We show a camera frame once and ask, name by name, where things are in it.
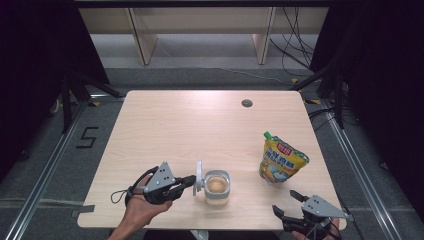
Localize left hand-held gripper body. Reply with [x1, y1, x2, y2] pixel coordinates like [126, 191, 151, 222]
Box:
[125, 161, 184, 205]

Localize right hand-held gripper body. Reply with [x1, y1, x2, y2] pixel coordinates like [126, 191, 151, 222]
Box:
[281, 194, 354, 240]

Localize glass jar with grey lid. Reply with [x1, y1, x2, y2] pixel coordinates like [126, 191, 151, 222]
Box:
[192, 159, 232, 206]

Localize yellow spouted pouch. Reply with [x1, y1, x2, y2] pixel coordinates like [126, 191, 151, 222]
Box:
[259, 130, 310, 187]

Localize person's right hand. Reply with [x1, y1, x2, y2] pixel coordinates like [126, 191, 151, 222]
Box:
[291, 216, 343, 240]

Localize person's left hand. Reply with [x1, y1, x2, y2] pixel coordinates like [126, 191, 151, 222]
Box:
[123, 174, 174, 231]

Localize grey table leg base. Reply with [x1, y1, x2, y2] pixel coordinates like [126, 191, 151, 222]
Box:
[189, 229, 211, 240]

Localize grey tape strip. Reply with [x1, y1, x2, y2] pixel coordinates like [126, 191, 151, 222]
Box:
[70, 204, 96, 218]

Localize black metal stand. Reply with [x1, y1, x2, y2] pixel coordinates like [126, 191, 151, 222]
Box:
[289, 61, 346, 130]
[59, 68, 125, 135]

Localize black curtain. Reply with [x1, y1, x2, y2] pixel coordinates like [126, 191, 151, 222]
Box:
[308, 0, 424, 221]
[0, 0, 111, 174]

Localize black wrist strap cord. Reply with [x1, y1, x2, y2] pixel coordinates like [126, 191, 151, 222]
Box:
[329, 221, 344, 240]
[110, 165, 160, 205]

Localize aluminium floor rail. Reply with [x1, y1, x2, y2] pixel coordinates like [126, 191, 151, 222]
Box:
[2, 99, 88, 240]
[319, 99, 403, 240]

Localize black floor cables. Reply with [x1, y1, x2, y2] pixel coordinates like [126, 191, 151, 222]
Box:
[308, 106, 336, 133]

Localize thin white floor cable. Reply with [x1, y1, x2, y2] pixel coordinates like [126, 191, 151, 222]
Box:
[156, 43, 292, 85]

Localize light wooden desk frame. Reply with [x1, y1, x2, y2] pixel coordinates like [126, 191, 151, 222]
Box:
[78, 6, 330, 66]

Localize bundle of black cables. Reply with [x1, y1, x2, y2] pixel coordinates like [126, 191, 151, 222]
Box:
[268, 6, 318, 78]

